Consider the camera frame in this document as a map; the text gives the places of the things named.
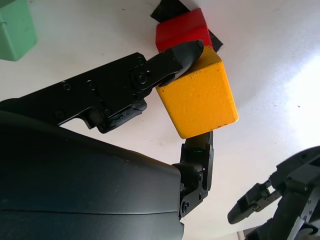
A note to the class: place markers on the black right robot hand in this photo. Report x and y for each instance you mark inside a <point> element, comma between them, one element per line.
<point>87,187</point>

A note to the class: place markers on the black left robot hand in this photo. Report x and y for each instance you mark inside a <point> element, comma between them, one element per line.
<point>300,180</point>

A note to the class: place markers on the yellow block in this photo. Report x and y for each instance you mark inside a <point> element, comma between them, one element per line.
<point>200,100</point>

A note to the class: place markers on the green block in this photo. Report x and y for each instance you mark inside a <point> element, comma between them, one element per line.
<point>15,32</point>

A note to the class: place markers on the red block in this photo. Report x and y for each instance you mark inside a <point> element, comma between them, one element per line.
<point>180,30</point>

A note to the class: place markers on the black tape patch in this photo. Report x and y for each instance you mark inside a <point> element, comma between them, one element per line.
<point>170,8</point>

